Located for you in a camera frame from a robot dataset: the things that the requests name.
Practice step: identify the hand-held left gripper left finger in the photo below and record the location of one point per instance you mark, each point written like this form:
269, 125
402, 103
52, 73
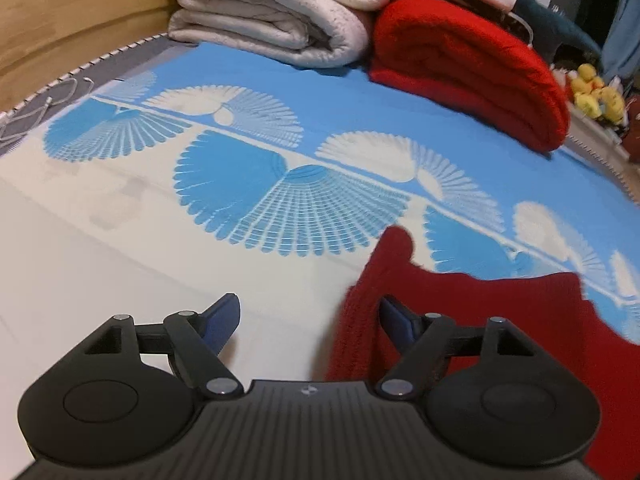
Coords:
220, 321

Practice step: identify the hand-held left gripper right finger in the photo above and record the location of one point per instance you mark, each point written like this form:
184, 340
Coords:
397, 321

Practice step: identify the dark red knitted sweater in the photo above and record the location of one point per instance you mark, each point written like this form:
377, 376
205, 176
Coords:
525, 320

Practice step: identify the blue fan patterned bed sheet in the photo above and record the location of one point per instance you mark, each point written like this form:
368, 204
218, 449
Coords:
200, 200

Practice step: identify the folded red knitted blanket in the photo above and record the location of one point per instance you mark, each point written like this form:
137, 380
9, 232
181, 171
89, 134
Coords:
465, 65

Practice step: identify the yellow plush toy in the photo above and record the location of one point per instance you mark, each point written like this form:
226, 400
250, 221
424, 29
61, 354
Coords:
585, 87
614, 105

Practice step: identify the dark red patterned cushion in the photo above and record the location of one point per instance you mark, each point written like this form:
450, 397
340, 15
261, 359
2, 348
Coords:
635, 132

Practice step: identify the folded white fleece blanket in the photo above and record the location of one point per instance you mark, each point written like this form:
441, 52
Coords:
280, 15

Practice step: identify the teal shark plush toy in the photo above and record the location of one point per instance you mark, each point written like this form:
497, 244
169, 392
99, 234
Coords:
550, 15

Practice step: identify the blue curtain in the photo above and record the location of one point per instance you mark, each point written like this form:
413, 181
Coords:
622, 35

